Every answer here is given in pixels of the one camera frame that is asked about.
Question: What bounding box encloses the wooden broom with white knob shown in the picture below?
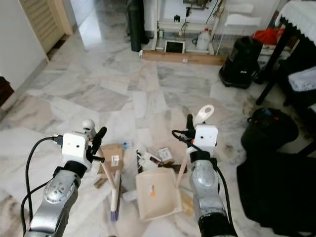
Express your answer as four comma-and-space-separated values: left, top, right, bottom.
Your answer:
82, 118, 121, 222

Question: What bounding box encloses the cream dustpan with long handle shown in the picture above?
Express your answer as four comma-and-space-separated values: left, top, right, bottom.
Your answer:
136, 105, 215, 221

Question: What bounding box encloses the small printed carton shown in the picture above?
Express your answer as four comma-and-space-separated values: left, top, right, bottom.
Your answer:
157, 147, 174, 164

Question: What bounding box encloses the white crumpled wrapper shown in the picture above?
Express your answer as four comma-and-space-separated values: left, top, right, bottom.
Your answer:
136, 144, 158, 171

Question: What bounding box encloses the white paper scrap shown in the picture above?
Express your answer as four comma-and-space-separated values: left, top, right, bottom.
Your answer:
122, 190, 138, 202

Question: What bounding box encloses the brown paper scrap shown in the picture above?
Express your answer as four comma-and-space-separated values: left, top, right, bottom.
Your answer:
180, 190, 196, 215

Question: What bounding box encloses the long wooden plank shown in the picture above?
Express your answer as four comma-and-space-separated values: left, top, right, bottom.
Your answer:
142, 49, 225, 66

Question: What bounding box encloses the white framed tablet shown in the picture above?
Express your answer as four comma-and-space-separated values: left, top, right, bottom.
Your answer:
164, 40, 186, 54

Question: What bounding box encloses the black vacuum cleaner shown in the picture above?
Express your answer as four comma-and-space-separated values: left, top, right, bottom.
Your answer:
220, 36, 263, 89

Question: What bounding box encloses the white plastic jug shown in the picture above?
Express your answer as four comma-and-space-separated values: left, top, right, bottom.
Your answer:
196, 28, 213, 51

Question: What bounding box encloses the white shelf rack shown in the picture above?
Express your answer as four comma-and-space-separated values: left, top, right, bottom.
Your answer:
156, 0, 228, 54

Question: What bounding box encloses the black plastic bag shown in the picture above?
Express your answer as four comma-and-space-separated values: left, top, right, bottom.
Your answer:
236, 148, 316, 237

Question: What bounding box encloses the dark wooden furniture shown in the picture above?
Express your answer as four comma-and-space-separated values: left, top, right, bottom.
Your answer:
0, 77, 14, 107

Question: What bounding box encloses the tall black cylinder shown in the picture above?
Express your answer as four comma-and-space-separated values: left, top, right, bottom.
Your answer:
127, 0, 146, 52

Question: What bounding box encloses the white plastic bag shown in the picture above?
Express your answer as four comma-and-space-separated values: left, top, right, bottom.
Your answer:
225, 4, 262, 28

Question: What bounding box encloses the red plastic bag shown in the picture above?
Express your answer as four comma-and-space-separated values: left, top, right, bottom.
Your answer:
252, 27, 284, 46

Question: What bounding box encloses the white folded cloth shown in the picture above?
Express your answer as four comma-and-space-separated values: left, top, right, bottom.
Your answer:
289, 66, 316, 93

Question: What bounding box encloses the louvred wooden door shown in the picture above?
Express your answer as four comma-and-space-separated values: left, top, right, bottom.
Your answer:
19, 0, 72, 54

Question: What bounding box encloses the table with white lace cloth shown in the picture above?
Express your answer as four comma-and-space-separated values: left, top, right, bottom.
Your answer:
257, 0, 316, 105

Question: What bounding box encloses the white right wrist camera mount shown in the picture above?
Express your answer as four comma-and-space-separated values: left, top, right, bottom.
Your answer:
195, 125, 219, 153

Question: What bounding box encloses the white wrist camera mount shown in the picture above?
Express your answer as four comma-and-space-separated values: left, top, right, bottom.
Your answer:
62, 132, 90, 162
195, 125, 219, 153

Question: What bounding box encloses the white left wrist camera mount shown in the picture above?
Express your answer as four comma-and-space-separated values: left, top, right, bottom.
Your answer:
62, 132, 90, 162

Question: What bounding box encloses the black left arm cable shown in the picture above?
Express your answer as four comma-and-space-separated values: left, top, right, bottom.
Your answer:
21, 137, 65, 236

